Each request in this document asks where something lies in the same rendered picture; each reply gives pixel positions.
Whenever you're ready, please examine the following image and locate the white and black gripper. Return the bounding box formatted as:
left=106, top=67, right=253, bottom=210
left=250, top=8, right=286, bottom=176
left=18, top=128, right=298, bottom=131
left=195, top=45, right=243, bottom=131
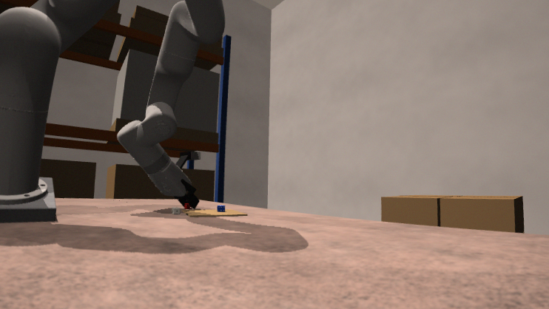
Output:
left=148, top=158, right=199, bottom=208

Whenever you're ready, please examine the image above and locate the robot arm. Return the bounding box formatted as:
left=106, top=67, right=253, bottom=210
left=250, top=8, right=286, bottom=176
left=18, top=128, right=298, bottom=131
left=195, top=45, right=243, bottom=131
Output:
left=0, top=0, right=225, bottom=205

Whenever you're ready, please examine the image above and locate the tan flat mat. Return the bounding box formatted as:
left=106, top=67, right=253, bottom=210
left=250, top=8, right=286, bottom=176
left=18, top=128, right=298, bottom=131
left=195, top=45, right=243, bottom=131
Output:
left=182, top=209, right=248, bottom=217

